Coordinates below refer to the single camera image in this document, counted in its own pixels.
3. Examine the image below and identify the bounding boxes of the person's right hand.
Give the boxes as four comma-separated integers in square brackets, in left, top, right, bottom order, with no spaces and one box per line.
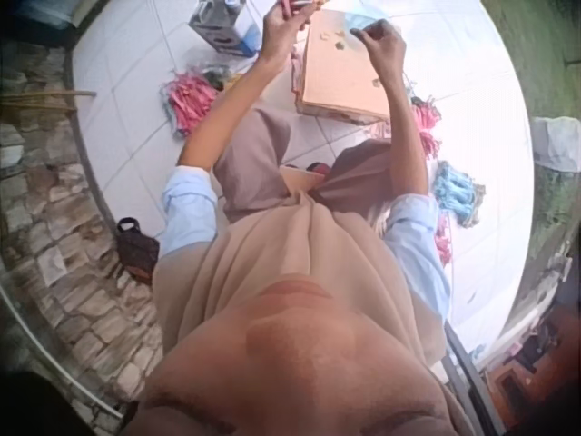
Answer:
[350,20,409,74]

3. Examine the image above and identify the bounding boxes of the blue grey carton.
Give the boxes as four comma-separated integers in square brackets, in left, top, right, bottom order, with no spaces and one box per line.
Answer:
[187,0,265,59]

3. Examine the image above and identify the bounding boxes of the small paper scraps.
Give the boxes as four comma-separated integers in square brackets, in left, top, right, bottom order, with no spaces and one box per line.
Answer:
[316,27,350,51]

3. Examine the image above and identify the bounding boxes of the blue paper tassel bundle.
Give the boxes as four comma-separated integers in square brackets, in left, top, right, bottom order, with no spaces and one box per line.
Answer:
[431,160,487,229]

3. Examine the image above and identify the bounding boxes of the wooden broom stick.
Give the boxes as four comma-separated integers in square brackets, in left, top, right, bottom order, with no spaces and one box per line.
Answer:
[0,89,98,117]

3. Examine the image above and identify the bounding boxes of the person's legs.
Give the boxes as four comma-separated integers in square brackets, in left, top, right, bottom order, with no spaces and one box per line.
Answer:
[212,104,400,224]

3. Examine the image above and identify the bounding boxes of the large pink paper tassel bundle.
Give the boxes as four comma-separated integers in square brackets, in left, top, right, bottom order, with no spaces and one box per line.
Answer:
[157,66,222,137]

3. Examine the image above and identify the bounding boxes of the brown cardboard box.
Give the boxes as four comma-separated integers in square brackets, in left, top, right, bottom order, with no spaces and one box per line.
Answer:
[293,7,392,126]

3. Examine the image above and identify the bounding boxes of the black patterned bag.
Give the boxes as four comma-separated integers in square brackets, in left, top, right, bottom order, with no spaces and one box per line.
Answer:
[115,216,161,286]

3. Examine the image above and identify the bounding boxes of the white sack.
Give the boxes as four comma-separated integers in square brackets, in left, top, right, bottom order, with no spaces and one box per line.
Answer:
[529,115,581,174]

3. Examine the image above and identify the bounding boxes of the person's left hand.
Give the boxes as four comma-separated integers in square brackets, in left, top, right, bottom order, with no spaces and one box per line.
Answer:
[261,0,319,64]

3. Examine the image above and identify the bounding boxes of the light blue paper sheet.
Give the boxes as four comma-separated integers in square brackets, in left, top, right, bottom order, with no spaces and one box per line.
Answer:
[343,7,392,34]

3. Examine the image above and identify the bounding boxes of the small pink paper tassel bundle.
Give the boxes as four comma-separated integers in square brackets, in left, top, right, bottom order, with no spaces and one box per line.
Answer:
[433,213,456,265]

